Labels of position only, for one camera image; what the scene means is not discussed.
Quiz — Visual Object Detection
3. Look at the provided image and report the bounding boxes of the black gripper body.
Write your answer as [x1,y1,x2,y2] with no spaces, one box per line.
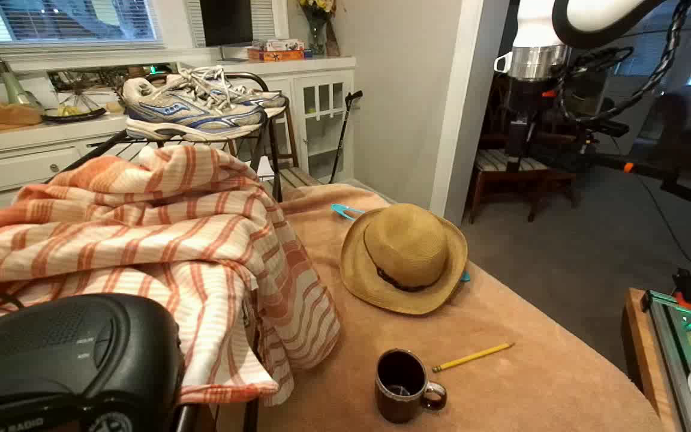
[505,76,570,138]

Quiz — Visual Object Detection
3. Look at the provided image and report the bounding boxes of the yellow pencil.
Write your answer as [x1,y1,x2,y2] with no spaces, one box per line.
[430,340,519,374]

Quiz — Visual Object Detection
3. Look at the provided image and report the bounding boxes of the dark wooden stool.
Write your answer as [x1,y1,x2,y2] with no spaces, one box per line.
[465,146,581,226]

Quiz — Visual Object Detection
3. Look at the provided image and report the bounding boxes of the tan straw hat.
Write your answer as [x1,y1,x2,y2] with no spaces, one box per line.
[337,202,472,318]

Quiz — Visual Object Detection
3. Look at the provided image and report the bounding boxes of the black tripod rod orange clamps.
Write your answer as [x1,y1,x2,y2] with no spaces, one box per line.
[551,118,691,220]

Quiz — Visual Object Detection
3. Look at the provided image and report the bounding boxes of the black walking stick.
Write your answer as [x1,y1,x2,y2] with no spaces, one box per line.
[327,88,364,184]

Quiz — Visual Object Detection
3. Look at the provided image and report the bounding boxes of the white glass door cabinet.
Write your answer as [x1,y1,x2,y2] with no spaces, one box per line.
[222,56,360,188]

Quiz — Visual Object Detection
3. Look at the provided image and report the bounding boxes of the vase with yellow flowers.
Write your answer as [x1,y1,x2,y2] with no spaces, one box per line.
[295,0,342,60]

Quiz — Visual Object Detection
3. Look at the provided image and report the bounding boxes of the tan table blanket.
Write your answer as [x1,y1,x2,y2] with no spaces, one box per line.
[215,179,668,432]

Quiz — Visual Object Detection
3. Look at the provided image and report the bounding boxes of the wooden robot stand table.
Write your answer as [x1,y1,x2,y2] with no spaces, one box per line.
[619,285,685,432]

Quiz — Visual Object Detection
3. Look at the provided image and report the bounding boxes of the black metal shoe rack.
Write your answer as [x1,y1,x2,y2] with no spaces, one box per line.
[64,71,303,204]

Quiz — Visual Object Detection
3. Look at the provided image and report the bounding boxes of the orange box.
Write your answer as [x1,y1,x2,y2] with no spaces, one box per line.
[244,36,310,64]

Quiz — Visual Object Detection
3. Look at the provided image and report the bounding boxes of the dark brown mug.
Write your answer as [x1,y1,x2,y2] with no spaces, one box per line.
[371,347,448,425]

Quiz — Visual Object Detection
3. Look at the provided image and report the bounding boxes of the orange white striped cloth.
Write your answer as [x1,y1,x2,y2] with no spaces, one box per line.
[0,141,346,408]

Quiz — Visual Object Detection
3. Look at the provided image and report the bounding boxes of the dark plate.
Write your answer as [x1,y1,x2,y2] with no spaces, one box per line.
[39,102,107,124]

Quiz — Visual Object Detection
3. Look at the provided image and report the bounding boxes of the white framed window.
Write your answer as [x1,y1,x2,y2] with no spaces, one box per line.
[0,0,160,48]

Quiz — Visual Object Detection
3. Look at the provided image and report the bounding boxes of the white drawer dresser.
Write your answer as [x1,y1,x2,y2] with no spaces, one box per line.
[0,116,133,232]

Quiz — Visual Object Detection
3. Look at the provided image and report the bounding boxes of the silver green table lamp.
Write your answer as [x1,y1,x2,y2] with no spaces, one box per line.
[0,0,46,111]

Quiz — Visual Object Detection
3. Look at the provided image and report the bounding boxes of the aluminium rail base frame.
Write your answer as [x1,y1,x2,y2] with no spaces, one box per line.
[640,268,691,432]

